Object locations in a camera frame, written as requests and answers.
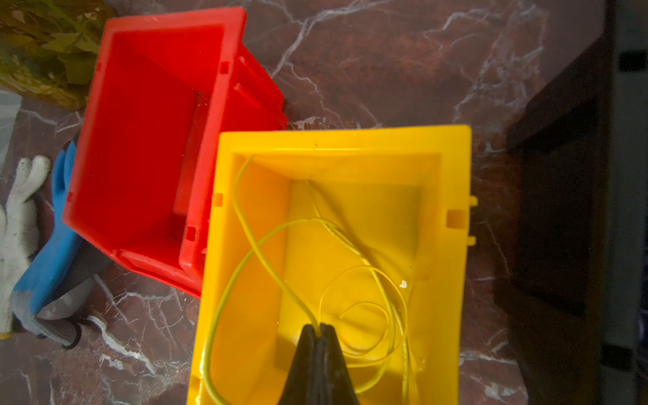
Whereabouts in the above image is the blue grey work glove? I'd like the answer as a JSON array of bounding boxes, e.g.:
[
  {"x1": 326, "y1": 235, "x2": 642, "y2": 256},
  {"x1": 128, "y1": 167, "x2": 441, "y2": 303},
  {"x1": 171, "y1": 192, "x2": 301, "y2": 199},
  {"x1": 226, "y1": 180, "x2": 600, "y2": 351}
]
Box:
[{"x1": 10, "y1": 142, "x2": 112, "y2": 349}]

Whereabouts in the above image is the yellow plastic bin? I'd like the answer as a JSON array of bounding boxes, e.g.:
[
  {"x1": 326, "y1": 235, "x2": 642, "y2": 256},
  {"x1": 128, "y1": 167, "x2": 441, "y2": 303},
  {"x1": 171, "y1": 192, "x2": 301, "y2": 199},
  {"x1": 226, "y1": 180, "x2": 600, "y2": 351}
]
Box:
[{"x1": 187, "y1": 125, "x2": 477, "y2": 404}]

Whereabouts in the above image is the white knit work glove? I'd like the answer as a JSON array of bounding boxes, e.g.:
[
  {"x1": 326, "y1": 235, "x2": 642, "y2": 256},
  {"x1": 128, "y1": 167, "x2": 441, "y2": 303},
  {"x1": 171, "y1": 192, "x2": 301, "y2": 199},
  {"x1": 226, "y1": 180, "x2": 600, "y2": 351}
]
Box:
[{"x1": 1, "y1": 155, "x2": 51, "y2": 340}]

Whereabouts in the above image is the artificial plant in vase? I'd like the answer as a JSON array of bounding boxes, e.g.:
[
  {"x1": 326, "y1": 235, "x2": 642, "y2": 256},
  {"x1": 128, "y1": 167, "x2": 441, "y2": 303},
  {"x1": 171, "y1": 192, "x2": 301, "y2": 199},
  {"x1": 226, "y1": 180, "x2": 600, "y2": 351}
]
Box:
[{"x1": 1, "y1": 1, "x2": 115, "y2": 110}]

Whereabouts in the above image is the red plastic bin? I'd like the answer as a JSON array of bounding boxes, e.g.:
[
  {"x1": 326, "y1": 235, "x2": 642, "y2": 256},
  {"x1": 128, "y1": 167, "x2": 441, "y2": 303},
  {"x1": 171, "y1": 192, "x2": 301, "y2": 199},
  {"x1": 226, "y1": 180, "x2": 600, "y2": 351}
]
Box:
[{"x1": 63, "y1": 7, "x2": 288, "y2": 296}]

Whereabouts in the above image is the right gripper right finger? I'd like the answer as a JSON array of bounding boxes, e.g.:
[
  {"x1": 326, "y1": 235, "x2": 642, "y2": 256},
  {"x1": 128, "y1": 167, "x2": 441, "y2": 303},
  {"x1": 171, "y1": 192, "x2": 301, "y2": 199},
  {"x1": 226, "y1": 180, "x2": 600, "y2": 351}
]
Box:
[{"x1": 317, "y1": 323, "x2": 359, "y2": 405}]

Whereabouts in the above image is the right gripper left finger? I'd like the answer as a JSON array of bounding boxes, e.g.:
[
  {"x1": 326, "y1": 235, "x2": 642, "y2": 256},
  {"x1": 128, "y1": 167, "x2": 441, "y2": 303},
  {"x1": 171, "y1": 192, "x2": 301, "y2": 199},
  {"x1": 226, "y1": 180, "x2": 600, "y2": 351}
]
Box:
[{"x1": 278, "y1": 324, "x2": 318, "y2": 405}]

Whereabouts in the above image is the black plastic bin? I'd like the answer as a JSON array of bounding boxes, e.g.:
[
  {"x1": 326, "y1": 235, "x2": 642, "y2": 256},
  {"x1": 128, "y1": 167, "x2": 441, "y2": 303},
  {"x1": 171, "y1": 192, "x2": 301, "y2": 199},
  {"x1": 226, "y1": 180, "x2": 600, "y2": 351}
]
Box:
[{"x1": 494, "y1": 38, "x2": 609, "y2": 404}]

